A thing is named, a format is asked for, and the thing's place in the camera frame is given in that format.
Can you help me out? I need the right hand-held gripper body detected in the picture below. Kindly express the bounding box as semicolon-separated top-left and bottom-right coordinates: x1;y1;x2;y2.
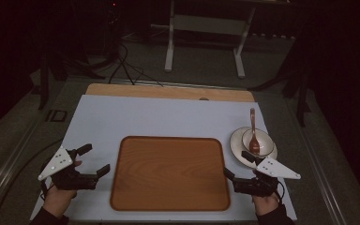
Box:
232;157;302;198

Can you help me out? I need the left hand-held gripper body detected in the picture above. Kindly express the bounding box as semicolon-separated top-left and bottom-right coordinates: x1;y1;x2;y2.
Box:
37;145;99;191

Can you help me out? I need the brown spoon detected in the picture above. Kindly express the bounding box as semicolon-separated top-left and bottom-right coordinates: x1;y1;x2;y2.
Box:
248;107;261;156

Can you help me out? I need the white plate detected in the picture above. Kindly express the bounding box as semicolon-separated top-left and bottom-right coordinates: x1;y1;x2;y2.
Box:
230;126;278;170

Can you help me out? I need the white bowl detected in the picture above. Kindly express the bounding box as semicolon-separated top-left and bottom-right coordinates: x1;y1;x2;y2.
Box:
241;127;276;158

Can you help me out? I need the wooden tray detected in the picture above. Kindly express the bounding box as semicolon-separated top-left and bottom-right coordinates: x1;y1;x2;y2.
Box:
109;135;232;213

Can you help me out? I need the person's right hand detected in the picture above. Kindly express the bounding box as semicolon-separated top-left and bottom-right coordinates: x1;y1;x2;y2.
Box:
251;191;281;217

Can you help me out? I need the person's left hand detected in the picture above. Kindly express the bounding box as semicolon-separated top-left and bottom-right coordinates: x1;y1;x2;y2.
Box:
42;184;79;218

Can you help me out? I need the pale blue table mat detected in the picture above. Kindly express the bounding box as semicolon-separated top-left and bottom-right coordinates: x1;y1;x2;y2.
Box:
29;94;298;222

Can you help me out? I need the black square floor box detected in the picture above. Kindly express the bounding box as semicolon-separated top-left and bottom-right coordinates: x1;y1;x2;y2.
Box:
45;109;68;124

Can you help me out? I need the black stand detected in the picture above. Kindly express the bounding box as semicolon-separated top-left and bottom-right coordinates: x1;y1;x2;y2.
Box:
37;51;68;111
248;59;313;128

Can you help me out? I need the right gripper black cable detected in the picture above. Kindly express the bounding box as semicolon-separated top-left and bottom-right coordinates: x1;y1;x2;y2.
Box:
276;181;286;203

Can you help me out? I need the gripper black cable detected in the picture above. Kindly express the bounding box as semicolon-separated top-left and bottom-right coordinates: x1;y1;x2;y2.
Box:
39;181;50;202
276;181;286;203

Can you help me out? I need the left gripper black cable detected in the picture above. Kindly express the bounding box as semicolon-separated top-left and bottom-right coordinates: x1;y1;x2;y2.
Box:
39;181;50;202

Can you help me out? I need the black floor cable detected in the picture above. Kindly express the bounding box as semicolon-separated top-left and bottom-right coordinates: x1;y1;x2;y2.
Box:
107;41;165;87

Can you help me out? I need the white metal table frame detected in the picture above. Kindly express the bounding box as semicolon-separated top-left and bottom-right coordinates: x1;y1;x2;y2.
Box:
164;0;257;79

